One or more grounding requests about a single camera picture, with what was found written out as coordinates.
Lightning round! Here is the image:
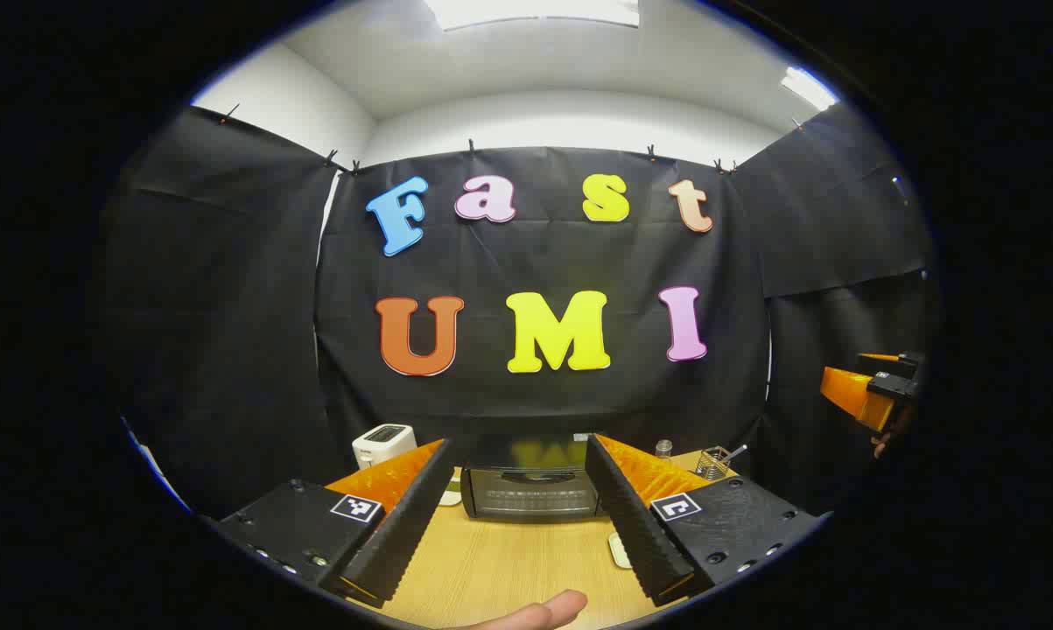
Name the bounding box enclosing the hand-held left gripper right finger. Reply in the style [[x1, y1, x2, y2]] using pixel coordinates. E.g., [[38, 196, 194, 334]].
[[586, 433, 833, 606]]

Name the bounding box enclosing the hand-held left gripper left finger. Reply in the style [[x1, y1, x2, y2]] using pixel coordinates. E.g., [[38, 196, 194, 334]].
[[215, 439, 454, 609]]

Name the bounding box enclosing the black electric oven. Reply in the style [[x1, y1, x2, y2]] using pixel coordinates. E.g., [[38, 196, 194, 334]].
[[460, 435, 610, 523]]

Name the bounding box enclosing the white toaster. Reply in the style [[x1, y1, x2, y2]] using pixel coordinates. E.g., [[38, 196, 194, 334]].
[[352, 423, 418, 471]]

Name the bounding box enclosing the black backdrop cloth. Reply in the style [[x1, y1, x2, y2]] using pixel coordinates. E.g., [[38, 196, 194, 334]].
[[106, 101, 938, 517]]

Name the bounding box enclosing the small ceiling light panel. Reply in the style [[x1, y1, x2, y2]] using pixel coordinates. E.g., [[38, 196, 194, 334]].
[[780, 67, 839, 112]]

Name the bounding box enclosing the large ceiling light panel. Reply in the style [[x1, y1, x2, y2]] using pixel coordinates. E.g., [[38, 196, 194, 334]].
[[423, 0, 641, 32]]

